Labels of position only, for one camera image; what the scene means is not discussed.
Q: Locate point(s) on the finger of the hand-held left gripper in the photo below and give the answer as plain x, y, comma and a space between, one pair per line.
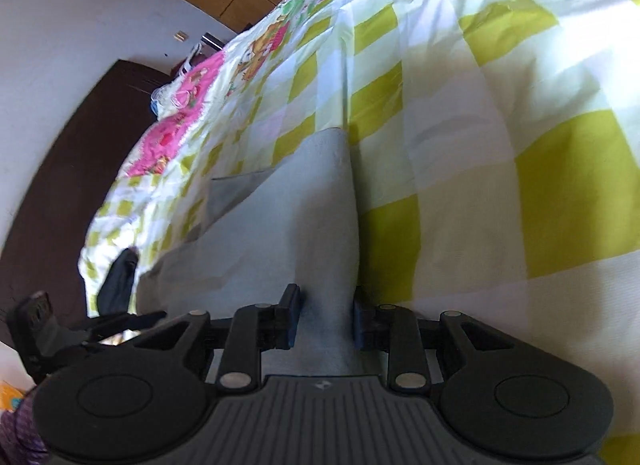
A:
117, 282
120, 325

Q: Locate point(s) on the wall switch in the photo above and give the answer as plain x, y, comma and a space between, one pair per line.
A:
180, 35

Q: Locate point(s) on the dark brown headboard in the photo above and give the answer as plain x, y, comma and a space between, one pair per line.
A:
75, 170

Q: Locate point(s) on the light grey pants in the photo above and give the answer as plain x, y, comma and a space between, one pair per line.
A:
310, 225

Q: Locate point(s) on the blue face mask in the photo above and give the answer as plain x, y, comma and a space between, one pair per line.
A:
154, 106

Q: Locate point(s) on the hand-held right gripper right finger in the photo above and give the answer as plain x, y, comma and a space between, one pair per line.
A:
359, 321

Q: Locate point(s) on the metal bottle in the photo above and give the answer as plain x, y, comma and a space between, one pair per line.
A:
211, 41

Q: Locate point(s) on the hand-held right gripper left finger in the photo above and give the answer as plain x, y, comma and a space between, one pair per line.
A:
294, 317

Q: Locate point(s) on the white bag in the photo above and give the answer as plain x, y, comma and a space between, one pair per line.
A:
187, 59

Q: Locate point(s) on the checked cartoon printed blanket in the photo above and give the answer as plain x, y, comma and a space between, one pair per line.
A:
500, 95

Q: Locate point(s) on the orange purple printed cloth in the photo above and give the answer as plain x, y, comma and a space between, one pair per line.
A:
17, 420

